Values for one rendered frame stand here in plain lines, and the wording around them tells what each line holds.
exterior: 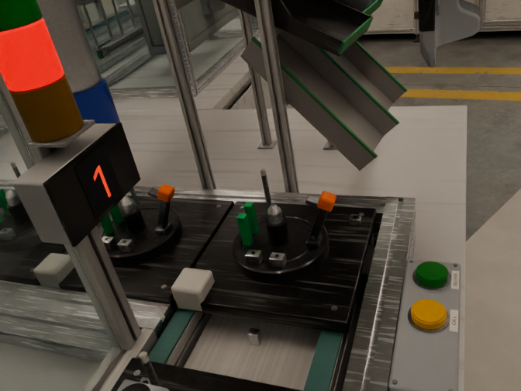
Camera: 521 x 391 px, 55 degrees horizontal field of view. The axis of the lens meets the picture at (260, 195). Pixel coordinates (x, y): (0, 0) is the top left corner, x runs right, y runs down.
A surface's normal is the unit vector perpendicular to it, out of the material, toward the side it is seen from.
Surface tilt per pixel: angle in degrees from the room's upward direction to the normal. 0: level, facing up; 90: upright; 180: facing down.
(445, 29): 93
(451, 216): 0
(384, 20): 90
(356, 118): 45
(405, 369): 0
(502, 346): 0
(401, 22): 90
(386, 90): 90
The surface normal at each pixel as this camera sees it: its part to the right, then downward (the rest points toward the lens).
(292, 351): -0.16, -0.83
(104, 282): 0.93, 0.04
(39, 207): -0.33, 0.55
